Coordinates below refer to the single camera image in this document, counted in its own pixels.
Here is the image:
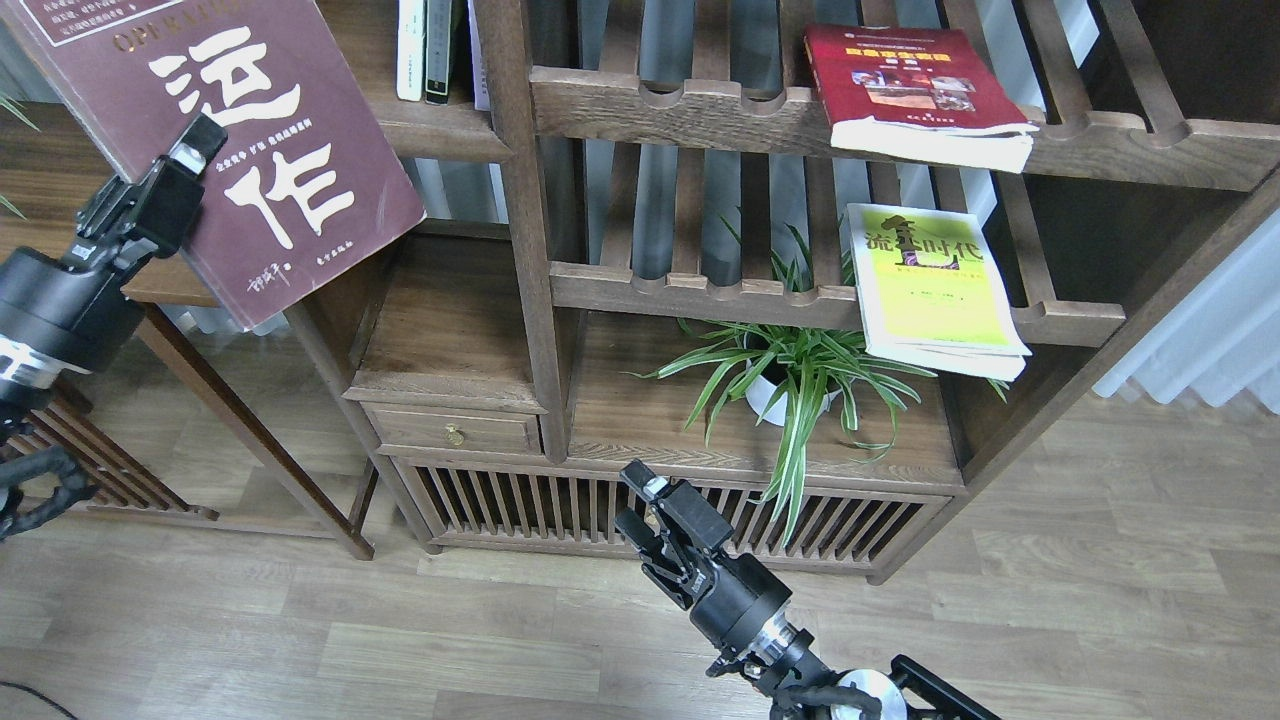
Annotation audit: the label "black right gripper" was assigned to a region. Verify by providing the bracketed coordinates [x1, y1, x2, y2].
[614, 459, 796, 651]

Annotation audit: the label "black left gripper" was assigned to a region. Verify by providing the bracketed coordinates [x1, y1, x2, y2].
[1, 111, 228, 375]

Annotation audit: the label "maroon book white characters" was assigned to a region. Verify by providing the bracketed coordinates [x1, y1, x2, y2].
[3, 1, 425, 329]

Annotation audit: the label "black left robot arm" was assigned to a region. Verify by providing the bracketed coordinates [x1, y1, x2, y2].
[1, 113, 227, 439]

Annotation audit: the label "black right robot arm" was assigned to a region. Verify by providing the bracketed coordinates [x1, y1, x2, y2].
[614, 460, 997, 719]

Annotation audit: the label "red book on shelf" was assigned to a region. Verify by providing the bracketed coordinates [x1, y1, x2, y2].
[804, 23, 1037, 173]

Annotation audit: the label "wooden side table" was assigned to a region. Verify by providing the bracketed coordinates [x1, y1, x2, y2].
[3, 102, 378, 560]

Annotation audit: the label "white plant pot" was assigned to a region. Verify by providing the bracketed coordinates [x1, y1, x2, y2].
[746, 363, 838, 427]

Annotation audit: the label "spider plant green leaves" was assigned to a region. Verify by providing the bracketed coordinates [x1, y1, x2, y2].
[630, 215, 1009, 546]

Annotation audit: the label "white upright book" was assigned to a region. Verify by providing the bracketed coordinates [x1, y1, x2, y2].
[396, 0, 426, 102]

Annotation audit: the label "pale upright book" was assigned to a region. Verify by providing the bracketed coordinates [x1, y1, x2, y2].
[466, 0, 492, 111]

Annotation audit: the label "dark wooden bookshelf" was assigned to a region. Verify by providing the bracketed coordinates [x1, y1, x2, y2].
[289, 1, 1277, 583]

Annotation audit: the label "yellow green book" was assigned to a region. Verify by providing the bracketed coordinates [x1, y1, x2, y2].
[847, 202, 1030, 382]

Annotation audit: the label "white curtain right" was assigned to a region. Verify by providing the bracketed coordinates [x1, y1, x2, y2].
[1092, 213, 1279, 414]

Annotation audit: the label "black floor cable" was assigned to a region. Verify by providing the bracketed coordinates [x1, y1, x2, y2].
[0, 683, 79, 720]

